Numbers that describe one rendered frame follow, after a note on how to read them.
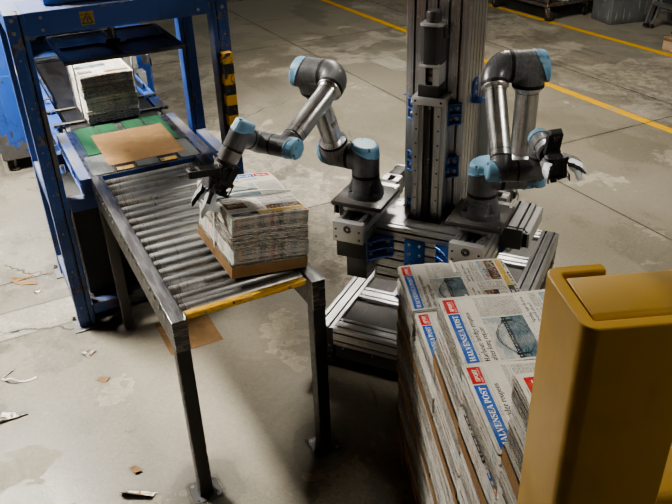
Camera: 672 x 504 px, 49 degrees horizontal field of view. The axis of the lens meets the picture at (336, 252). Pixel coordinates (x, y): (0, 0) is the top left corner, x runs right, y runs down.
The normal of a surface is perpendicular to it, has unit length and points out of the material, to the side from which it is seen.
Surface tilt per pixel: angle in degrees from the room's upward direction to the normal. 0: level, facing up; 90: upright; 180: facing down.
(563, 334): 90
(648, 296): 0
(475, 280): 1
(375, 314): 0
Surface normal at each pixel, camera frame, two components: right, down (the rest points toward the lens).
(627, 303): -0.04, -0.87
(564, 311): -0.99, 0.07
